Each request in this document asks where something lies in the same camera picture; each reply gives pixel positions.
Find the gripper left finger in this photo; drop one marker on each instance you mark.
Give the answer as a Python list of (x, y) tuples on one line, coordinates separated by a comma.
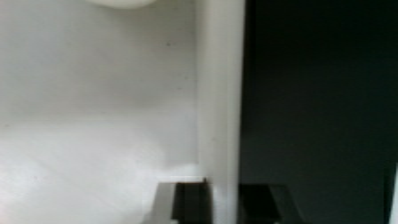
[(184, 205)]

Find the white square tabletop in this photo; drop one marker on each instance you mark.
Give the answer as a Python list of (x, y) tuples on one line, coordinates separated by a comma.
[(120, 108)]

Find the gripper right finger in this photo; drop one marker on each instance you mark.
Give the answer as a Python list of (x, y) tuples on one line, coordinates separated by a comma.
[(265, 205)]

